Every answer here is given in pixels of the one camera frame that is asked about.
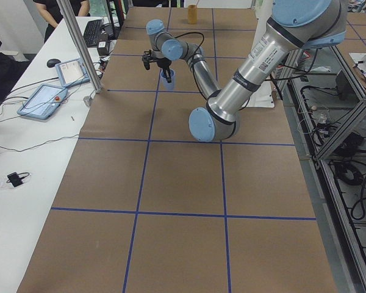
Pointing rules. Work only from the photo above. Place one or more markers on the aluminium frame post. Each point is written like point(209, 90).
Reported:
point(78, 40)

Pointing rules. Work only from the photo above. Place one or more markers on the black computer mouse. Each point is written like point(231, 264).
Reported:
point(52, 63)

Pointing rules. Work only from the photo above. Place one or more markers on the small black device with cable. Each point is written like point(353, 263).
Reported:
point(16, 179)

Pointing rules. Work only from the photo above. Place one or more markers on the black box on desk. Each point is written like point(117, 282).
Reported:
point(103, 48)

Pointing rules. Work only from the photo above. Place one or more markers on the light blue plastic cup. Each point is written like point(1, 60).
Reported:
point(168, 82)

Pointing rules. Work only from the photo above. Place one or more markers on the seated person at left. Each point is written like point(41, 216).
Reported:
point(10, 72)

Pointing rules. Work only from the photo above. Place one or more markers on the black keyboard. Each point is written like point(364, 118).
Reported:
point(92, 32)

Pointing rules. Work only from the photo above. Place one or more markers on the teach pendant tablet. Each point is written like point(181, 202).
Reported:
point(43, 102)
point(72, 73)

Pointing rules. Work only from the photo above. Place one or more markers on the far teach pendant tablet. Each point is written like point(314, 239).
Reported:
point(72, 73)

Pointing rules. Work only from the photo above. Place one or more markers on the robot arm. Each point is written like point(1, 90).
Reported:
point(292, 25)

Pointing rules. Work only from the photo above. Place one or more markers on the person in black standing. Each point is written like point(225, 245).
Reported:
point(50, 12)

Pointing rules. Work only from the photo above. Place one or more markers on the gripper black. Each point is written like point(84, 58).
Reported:
point(163, 64)

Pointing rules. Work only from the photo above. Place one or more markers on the near teach pendant tablet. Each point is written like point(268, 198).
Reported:
point(43, 102)

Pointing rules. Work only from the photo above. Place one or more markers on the wooden bamboo cup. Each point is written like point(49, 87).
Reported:
point(192, 14)

